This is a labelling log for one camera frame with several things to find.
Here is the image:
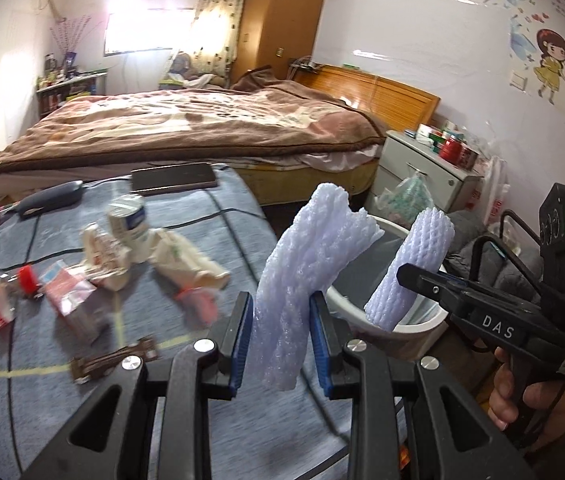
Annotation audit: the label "window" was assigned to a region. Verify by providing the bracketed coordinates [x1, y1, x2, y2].
[103, 7, 198, 56]

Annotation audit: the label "brown candy wrapper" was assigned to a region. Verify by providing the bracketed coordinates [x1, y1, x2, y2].
[70, 337, 160, 386]

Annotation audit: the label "wooden headboard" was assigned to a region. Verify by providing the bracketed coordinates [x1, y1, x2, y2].
[295, 64, 441, 133]

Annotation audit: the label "green and white box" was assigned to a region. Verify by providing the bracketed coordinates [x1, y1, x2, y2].
[430, 124, 464, 142]

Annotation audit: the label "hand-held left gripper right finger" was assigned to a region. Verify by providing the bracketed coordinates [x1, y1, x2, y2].
[311, 292, 538, 480]

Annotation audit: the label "small pink wrapper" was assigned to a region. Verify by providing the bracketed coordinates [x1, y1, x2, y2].
[175, 286, 219, 325]

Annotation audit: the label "smartphone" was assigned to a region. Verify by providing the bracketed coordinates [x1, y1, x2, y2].
[130, 162, 218, 196]

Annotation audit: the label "red and white wrapper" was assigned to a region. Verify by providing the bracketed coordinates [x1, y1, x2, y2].
[82, 222, 136, 291]

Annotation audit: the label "blue plaid blanket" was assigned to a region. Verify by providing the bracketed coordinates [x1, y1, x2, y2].
[0, 162, 408, 480]

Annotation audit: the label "short white foam net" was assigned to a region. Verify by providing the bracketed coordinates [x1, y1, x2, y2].
[364, 208, 456, 333]

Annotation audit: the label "person's right hand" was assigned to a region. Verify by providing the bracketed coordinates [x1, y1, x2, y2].
[489, 347, 565, 436]

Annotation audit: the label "power strip with cables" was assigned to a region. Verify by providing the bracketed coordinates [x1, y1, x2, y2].
[287, 57, 321, 74]

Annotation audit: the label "bed with brown blanket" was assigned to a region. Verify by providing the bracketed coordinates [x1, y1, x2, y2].
[0, 66, 388, 175]

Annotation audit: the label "pink plastic packet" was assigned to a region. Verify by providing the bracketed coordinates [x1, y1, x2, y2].
[42, 259, 113, 343]

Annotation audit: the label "white bag with red print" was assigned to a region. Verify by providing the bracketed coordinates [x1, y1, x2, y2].
[465, 155, 512, 227]

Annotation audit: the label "dried branches in vase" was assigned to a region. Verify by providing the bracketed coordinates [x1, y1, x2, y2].
[51, 14, 91, 68]

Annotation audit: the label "white bottle with blue label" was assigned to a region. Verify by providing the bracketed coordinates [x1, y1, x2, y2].
[107, 194, 153, 263]

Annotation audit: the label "red jar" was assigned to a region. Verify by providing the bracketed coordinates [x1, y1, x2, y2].
[439, 139, 461, 164]

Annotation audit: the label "green printed plastic bag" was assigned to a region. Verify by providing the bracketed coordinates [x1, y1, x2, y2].
[373, 170, 436, 227]

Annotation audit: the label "cartoon wall stickers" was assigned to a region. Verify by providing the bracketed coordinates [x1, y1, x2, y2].
[445, 0, 565, 130]

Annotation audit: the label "bed mattress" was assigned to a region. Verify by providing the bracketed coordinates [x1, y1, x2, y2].
[0, 150, 382, 207]

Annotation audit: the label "wooden wardrobe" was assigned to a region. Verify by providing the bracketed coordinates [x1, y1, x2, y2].
[232, 0, 331, 83]

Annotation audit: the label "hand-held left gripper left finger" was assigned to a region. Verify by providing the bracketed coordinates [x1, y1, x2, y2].
[20, 291, 254, 480]

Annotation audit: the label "red box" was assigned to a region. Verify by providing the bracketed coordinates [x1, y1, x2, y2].
[457, 145, 481, 170]

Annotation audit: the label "grey cushioned armchair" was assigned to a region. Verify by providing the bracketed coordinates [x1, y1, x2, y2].
[445, 209, 554, 313]

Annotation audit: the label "teddy bear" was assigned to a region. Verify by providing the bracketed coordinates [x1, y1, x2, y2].
[168, 52, 228, 89]

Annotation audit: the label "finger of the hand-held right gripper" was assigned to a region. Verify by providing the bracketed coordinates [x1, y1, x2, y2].
[397, 262, 469, 317]

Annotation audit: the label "cream paper bag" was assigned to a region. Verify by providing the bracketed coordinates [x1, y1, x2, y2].
[150, 229, 230, 293]

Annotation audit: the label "grey nightstand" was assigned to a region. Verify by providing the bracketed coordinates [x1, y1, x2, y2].
[370, 130, 486, 213]

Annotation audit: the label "cluttered desk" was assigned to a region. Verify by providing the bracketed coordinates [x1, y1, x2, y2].
[36, 70, 108, 117]

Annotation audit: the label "patterned curtain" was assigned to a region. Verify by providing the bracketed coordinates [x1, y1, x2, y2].
[195, 0, 250, 78]

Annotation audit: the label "white round trash bin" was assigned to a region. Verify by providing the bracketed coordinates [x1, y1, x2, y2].
[325, 212, 451, 348]

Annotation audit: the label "long white foam net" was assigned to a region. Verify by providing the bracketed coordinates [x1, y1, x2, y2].
[254, 182, 386, 393]

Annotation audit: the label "dark blue case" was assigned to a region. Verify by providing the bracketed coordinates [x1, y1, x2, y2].
[15, 180, 84, 220]

